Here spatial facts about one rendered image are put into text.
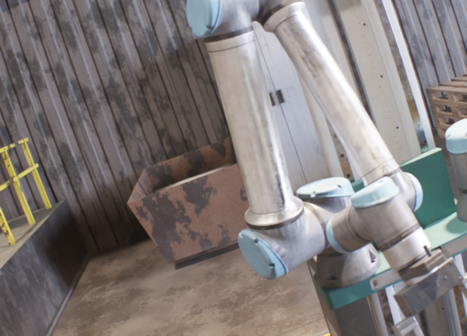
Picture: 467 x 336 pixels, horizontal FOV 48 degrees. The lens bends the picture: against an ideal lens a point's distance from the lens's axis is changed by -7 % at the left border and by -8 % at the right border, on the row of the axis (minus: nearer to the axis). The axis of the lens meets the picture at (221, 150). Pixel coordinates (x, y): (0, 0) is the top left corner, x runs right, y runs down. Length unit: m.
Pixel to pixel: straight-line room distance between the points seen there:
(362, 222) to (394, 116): 0.72
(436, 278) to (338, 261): 0.49
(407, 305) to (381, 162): 0.34
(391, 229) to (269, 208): 0.40
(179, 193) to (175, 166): 1.61
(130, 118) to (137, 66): 0.58
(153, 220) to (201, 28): 3.52
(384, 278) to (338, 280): 0.13
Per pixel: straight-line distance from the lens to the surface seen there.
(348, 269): 1.50
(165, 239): 4.74
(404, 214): 1.04
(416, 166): 1.68
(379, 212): 1.03
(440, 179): 1.72
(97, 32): 6.30
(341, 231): 1.13
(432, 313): 1.96
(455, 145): 1.61
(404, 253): 1.03
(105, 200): 6.43
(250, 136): 1.27
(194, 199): 4.57
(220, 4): 1.20
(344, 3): 1.68
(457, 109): 5.68
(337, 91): 1.22
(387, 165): 1.21
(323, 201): 1.44
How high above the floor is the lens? 1.56
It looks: 9 degrees down
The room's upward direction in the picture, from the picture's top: 20 degrees counter-clockwise
